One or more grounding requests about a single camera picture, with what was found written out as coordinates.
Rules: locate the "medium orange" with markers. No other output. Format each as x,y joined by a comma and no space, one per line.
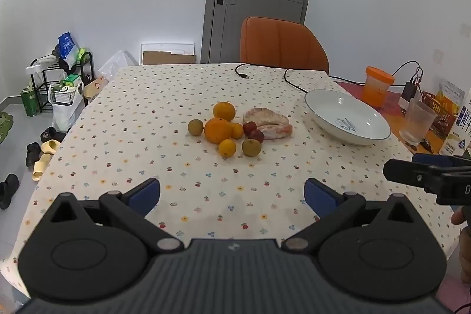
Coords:
224,111

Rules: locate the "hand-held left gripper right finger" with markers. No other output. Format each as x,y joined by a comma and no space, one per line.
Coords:
320,194

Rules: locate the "brown cardboard sheet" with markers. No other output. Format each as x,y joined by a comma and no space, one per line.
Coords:
165,58

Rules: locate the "blue bag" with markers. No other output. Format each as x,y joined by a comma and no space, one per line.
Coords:
66,43

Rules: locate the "white plate with blue rim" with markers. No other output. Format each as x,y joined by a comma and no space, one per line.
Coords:
347,117

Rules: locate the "brown cardboard box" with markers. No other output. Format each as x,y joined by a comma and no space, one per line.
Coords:
95,87

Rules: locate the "white and yellow snack bag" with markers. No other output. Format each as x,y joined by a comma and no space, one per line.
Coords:
450,93

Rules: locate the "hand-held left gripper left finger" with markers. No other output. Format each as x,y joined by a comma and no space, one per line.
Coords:
145,194

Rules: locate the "yellow slipper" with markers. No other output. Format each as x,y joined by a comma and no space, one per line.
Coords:
40,167
49,146

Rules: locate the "white milk carton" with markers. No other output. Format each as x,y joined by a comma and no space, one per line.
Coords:
460,130

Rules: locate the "person's right hand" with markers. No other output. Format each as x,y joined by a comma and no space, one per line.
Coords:
457,216

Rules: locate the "clear plastic bag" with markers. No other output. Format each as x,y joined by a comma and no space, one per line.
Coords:
112,65

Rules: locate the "frosted clear plastic cup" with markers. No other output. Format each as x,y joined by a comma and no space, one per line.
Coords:
415,122

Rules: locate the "red patterned table mat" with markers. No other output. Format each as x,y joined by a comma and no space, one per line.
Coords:
395,122

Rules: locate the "black slipper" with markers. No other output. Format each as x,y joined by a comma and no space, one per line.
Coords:
51,134
33,154
8,190

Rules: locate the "green cloth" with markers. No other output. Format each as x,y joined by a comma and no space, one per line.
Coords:
5,126

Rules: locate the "orange lidded plastic cup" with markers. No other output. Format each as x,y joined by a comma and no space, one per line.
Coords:
377,87

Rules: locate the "green-brown round fruit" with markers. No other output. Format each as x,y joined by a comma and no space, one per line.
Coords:
251,147
195,126

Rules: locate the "large orange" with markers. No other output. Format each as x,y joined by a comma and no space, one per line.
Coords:
218,130

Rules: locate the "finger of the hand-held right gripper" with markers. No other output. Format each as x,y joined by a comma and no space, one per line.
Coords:
412,174
432,159

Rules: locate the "black charger on white dock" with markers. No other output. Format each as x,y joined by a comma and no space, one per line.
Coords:
408,93

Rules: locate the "floral white tablecloth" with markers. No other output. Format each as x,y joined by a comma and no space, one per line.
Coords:
147,137

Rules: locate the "peeled pomelo segment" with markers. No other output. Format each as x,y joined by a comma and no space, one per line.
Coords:
278,132

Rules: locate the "black shoe rack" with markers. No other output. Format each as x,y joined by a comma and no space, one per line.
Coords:
46,86

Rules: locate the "flat cardboard box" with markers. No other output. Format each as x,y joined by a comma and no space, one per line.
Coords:
165,46

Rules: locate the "small orange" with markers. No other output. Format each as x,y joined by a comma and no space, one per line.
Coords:
237,130
227,147

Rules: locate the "orange chair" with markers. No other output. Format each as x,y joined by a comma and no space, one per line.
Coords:
279,43

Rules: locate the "peeled pomelo chunk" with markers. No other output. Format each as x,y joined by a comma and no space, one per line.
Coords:
266,117

